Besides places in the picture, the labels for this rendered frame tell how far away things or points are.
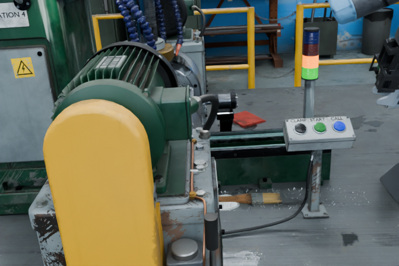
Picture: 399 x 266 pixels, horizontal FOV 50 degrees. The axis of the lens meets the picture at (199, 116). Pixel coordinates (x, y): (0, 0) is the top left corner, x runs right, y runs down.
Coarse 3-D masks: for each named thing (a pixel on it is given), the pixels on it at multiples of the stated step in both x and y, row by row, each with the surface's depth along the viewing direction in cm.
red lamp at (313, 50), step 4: (304, 44) 156; (316, 44) 155; (304, 48) 157; (308, 48) 156; (312, 48) 155; (316, 48) 156; (304, 52) 158; (308, 52) 156; (312, 52) 156; (316, 52) 156
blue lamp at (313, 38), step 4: (304, 32) 155; (308, 32) 154; (312, 32) 153; (316, 32) 153; (304, 36) 156; (308, 36) 154; (312, 36) 154; (316, 36) 154; (304, 40) 156; (308, 40) 155; (312, 40) 154; (316, 40) 154; (308, 44) 155; (312, 44) 155
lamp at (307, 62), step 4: (304, 56) 158; (308, 56) 157; (312, 56) 156; (316, 56) 157; (304, 60) 158; (308, 60) 157; (312, 60) 157; (316, 60) 157; (304, 64) 159; (308, 64) 158; (312, 64) 157; (316, 64) 158
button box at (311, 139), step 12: (288, 120) 112; (300, 120) 111; (312, 120) 111; (324, 120) 111; (336, 120) 111; (348, 120) 111; (288, 132) 109; (312, 132) 109; (324, 132) 108; (336, 132) 108; (348, 132) 108; (288, 144) 109; (300, 144) 109; (312, 144) 109; (324, 144) 109; (336, 144) 110; (348, 144) 110
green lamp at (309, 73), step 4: (304, 68) 160; (308, 68) 158; (312, 68) 158; (316, 68) 159; (304, 72) 160; (308, 72) 159; (312, 72) 159; (316, 72) 160; (304, 76) 160; (308, 76) 159; (312, 76) 159; (316, 76) 160
